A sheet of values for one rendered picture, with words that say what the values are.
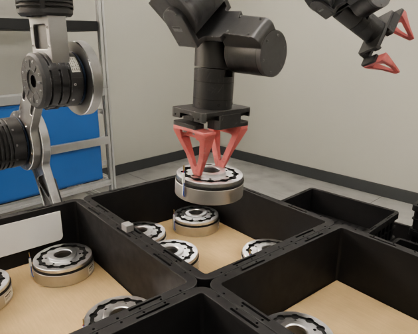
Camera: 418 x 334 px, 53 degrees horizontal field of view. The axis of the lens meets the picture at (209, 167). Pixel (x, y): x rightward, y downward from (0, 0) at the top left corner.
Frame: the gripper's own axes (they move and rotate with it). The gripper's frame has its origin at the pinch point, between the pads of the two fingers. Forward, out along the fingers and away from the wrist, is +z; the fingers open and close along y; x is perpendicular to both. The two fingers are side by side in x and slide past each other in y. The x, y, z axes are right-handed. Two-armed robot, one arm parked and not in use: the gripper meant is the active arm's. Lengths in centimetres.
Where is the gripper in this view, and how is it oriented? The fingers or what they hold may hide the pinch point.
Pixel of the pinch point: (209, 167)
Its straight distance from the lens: 62.9
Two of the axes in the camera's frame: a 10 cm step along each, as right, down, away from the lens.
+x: -7.2, -2.5, 6.4
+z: -0.5, 9.5, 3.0
